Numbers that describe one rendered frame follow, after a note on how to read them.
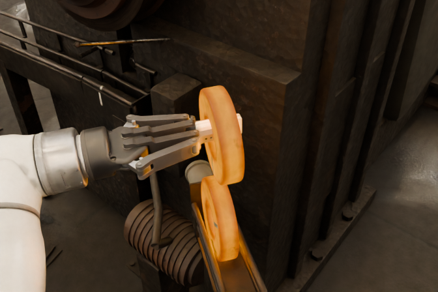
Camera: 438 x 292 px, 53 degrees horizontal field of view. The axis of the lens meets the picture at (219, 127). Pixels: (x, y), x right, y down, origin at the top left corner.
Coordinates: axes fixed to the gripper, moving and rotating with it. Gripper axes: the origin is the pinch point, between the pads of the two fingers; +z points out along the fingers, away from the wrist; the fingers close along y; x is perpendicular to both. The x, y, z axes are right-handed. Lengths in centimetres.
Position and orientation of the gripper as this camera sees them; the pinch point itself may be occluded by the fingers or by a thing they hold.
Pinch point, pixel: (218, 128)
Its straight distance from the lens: 68.0
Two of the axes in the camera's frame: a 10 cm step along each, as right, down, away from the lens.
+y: 2.7, 5.9, -7.6
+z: 9.6, -2.0, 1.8
